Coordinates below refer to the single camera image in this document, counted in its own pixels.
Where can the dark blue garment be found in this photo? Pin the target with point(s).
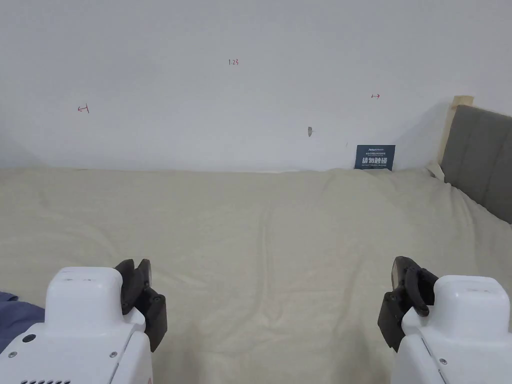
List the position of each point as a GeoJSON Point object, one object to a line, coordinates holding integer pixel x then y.
{"type": "Point", "coordinates": [18, 318]}

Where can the grey padded headboard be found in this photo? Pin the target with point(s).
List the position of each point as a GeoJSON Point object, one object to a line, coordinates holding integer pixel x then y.
{"type": "Point", "coordinates": [480, 160]}

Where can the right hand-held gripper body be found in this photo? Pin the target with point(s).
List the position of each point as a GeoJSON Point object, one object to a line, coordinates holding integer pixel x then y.
{"type": "Point", "coordinates": [460, 344]}

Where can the dark blue sign card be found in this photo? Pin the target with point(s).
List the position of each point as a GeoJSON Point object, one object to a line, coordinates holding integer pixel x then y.
{"type": "Point", "coordinates": [375, 157]}

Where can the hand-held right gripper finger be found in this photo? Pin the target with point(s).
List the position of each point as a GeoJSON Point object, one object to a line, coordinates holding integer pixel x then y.
{"type": "Point", "coordinates": [420, 286]}
{"type": "Point", "coordinates": [398, 273]}

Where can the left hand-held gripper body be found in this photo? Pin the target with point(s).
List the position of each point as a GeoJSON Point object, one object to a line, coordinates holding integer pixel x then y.
{"type": "Point", "coordinates": [80, 344]}

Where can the bed with beige sheet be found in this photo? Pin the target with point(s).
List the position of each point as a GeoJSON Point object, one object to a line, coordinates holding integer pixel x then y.
{"type": "Point", "coordinates": [256, 220]}

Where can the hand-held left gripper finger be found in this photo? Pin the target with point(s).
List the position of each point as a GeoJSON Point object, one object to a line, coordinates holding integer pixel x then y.
{"type": "Point", "coordinates": [127, 284]}
{"type": "Point", "coordinates": [144, 271]}

